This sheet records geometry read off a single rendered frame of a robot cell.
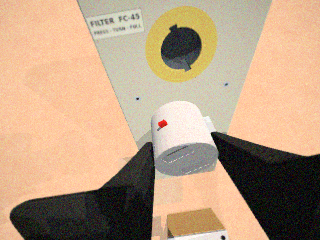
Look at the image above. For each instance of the white cylinder with grey slotted end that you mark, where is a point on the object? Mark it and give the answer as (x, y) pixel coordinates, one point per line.
(182, 143)

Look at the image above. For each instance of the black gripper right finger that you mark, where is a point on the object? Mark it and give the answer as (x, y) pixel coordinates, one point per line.
(281, 189)

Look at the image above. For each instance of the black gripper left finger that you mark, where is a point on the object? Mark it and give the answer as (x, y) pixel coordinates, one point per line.
(122, 207)

